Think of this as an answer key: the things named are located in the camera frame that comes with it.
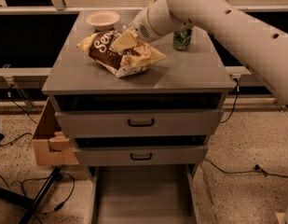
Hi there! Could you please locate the black tripod stand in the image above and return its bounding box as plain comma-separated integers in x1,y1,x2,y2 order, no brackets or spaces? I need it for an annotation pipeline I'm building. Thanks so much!
0,166,63,224

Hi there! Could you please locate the grey top drawer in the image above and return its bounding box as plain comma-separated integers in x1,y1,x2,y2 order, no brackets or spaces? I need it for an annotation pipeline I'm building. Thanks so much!
56,93,223,138

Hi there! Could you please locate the black cabinet power cable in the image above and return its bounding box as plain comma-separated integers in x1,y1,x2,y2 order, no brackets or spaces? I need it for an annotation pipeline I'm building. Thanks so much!
219,77,240,124

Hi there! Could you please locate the grey bottom drawer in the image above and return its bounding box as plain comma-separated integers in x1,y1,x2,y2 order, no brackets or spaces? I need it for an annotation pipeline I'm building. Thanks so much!
89,164,201,224

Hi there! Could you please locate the grey drawer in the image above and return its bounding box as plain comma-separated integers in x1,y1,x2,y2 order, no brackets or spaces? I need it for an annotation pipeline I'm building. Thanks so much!
73,135,208,166
89,164,201,224
56,93,223,138

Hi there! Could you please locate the brown cardboard box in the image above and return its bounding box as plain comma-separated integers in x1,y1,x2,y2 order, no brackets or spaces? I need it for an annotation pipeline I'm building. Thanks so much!
32,99,78,166

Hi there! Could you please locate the black floor cable left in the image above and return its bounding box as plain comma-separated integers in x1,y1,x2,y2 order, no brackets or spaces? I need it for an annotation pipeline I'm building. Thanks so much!
10,171,76,217

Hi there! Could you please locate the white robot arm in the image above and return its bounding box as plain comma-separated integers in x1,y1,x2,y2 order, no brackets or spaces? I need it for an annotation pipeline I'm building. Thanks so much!
122,0,288,108

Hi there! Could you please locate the clear plastic water bottle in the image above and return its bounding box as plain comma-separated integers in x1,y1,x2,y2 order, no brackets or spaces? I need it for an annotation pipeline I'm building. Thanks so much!
122,24,133,33

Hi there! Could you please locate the green soda can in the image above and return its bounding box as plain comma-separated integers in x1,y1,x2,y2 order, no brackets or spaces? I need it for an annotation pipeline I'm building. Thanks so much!
173,29,192,50

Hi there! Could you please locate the cardboard piece corner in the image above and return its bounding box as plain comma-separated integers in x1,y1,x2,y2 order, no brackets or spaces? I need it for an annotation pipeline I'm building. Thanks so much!
275,212,286,224

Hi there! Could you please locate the black floor cable right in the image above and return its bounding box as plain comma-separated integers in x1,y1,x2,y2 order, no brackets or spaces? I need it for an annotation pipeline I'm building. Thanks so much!
204,158,288,179

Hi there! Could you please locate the grey middle drawer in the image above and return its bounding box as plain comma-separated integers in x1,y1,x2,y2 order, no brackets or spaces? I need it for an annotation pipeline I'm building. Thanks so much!
73,135,208,166

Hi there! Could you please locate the brown chip bag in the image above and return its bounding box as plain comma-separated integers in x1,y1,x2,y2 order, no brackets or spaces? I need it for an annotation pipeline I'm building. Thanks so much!
76,30,167,77

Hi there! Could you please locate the white paper bowl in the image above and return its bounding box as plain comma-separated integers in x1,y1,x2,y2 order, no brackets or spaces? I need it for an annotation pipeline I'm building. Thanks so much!
86,10,120,31

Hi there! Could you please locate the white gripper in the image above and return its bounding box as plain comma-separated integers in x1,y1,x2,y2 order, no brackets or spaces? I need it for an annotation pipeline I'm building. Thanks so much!
113,7,162,52

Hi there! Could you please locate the grey drawer cabinet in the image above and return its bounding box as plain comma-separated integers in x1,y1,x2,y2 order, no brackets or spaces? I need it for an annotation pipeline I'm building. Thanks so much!
41,8,236,173

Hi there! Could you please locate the black floor cable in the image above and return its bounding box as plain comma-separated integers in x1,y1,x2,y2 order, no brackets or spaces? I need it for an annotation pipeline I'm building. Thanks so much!
10,171,76,217
204,158,288,179

